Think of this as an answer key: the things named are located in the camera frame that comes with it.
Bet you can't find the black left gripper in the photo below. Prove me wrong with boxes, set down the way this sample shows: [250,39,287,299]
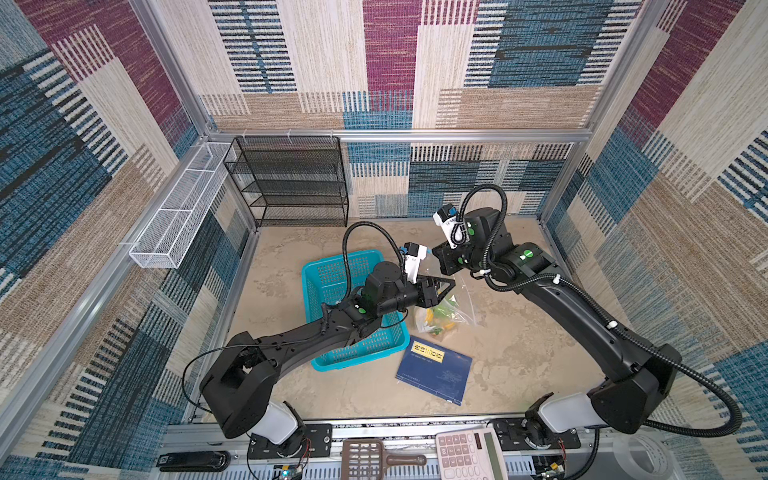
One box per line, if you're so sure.
[375,275,453,320]

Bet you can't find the green apple toy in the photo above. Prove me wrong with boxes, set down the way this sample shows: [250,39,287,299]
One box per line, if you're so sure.
[433,302,457,321]

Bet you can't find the clear zip top bag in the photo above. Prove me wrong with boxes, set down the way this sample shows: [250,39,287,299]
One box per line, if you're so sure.
[405,253,478,341]

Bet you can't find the teal plastic basket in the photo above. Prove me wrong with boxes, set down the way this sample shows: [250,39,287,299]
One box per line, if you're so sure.
[301,249,411,373]

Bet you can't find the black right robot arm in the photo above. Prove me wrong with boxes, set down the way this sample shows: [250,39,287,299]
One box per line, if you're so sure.
[433,203,743,438]

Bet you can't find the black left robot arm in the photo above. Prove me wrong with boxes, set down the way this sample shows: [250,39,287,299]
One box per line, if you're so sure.
[200,261,455,439]

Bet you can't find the blue booklet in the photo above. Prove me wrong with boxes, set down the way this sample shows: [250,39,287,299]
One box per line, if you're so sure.
[395,337,473,406]

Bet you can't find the pink calculator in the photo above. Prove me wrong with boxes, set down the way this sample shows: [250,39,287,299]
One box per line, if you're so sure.
[435,427,508,480]

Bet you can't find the brown slotted spatula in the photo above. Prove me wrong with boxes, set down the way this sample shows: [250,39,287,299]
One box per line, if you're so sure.
[340,439,427,480]

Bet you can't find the clear tape roll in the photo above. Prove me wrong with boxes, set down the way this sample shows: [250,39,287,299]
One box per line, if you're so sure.
[612,433,674,480]

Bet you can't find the black stapler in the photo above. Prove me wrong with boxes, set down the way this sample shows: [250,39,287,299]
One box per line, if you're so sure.
[156,450,232,473]

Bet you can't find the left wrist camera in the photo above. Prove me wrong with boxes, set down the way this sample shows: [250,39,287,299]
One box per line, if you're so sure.
[402,242,429,284]

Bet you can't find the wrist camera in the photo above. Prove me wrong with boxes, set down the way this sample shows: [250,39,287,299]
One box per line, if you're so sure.
[402,242,429,284]
[433,203,467,249]

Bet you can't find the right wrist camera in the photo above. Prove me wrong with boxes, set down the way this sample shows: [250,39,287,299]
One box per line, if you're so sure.
[433,203,467,249]

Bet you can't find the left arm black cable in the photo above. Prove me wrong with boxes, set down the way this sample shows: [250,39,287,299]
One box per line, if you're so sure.
[181,221,409,415]

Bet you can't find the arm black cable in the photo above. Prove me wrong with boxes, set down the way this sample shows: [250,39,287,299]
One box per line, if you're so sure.
[181,221,409,415]
[455,183,744,438]

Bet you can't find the black wire shelf rack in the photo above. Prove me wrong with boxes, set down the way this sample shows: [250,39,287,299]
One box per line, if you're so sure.
[224,136,349,227]

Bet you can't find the white wire mesh tray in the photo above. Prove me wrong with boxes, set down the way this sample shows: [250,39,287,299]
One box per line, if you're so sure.
[129,142,230,269]

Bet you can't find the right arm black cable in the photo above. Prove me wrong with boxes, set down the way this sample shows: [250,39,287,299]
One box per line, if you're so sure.
[455,183,744,438]

